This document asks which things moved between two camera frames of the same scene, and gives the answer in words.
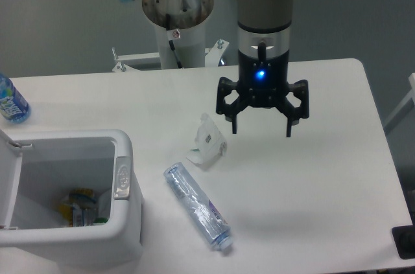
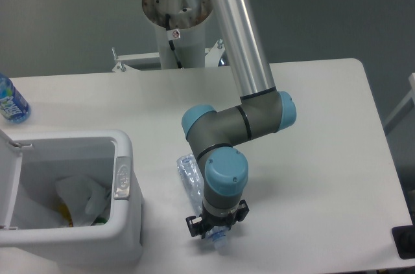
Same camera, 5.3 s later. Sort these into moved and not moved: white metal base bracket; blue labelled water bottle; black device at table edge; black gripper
Moved: black gripper
Not moved: white metal base bracket; black device at table edge; blue labelled water bottle
